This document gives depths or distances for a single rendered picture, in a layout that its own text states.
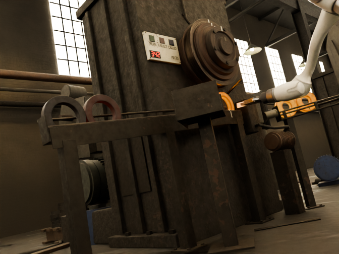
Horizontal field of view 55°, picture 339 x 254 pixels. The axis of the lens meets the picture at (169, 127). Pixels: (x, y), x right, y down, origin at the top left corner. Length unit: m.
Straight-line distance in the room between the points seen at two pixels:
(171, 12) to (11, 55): 6.52
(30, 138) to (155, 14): 6.11
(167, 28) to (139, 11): 0.22
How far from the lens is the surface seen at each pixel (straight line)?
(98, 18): 2.50
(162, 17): 2.25
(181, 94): 1.46
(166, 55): 2.08
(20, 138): 7.89
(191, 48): 2.06
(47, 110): 1.40
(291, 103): 2.47
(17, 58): 8.55
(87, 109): 1.48
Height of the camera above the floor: 0.30
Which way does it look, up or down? 11 degrees up
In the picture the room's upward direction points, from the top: 11 degrees counter-clockwise
